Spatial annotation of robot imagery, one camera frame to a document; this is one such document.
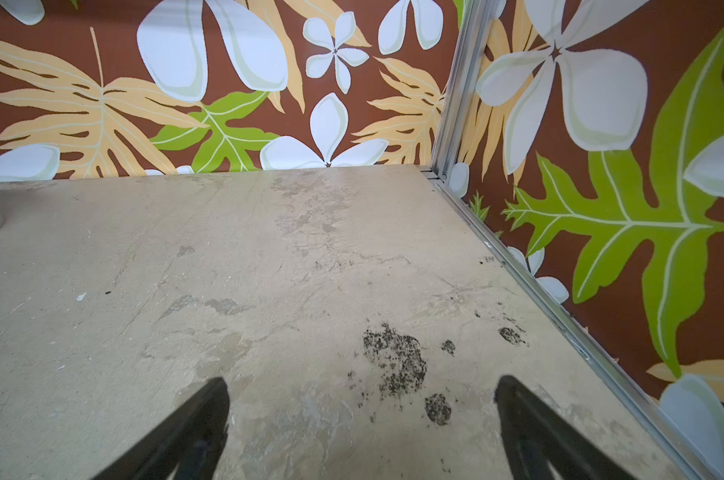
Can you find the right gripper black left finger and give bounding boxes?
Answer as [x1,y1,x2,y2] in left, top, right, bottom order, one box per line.
[96,377,230,479]

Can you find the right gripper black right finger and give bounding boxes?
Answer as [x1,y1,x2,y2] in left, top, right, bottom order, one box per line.
[495,375,632,479]

